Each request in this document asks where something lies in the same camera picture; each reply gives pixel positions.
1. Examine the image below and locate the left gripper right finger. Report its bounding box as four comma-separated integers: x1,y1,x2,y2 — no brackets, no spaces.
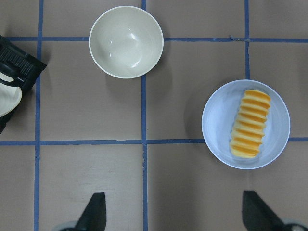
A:
242,191,292,231

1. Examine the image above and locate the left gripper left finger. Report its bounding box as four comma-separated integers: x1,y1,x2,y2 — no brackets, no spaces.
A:
74,192,107,231

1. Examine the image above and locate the blue plate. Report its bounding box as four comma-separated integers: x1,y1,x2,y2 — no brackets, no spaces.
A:
201,79,291,169

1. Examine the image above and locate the cream plate in rack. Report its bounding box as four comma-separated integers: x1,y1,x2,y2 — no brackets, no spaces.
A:
0,72,22,117

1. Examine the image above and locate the black dish rack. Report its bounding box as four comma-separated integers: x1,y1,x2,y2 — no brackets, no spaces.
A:
0,36,47,131

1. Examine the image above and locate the cream bowl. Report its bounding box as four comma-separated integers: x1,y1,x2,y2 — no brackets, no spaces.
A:
89,6,164,79

